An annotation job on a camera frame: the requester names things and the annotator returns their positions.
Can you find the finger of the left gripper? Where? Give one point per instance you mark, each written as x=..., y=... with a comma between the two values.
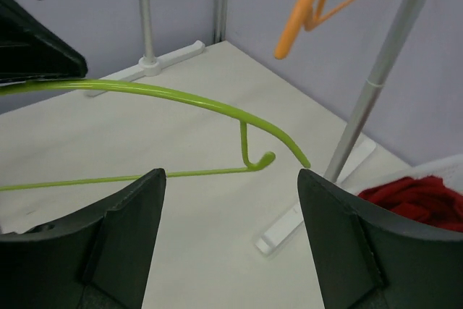
x=30, y=51

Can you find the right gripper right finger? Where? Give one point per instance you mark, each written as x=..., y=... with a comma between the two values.
x=368, y=257

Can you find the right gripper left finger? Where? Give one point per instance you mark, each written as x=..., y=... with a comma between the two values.
x=96, y=257

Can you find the red t shirt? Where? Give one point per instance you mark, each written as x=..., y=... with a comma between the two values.
x=426, y=200

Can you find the green hanger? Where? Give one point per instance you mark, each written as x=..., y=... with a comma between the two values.
x=136, y=88

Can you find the orange hanger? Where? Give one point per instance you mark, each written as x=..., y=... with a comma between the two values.
x=306, y=15

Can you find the white plastic basket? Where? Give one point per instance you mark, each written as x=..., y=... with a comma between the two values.
x=449, y=169

